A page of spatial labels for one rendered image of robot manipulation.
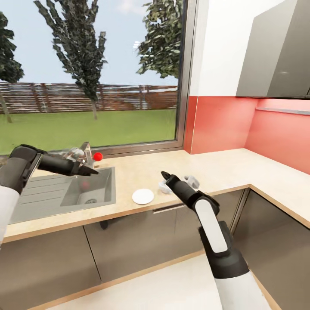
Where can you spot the coffee cup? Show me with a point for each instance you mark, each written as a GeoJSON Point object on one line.
{"type": "Point", "coordinates": [163, 187]}

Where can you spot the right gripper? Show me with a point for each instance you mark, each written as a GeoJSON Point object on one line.
{"type": "Point", "coordinates": [176, 184]}

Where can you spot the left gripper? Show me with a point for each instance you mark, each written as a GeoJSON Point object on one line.
{"type": "Point", "coordinates": [71, 168]}

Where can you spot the cabinet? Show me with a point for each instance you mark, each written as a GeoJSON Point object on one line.
{"type": "Point", "coordinates": [43, 268]}
{"type": "Point", "coordinates": [276, 248]}
{"type": "Point", "coordinates": [277, 59]}

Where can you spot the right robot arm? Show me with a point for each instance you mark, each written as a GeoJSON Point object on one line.
{"type": "Point", "coordinates": [236, 286]}

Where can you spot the saucer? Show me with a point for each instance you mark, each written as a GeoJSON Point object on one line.
{"type": "Point", "coordinates": [143, 196]}

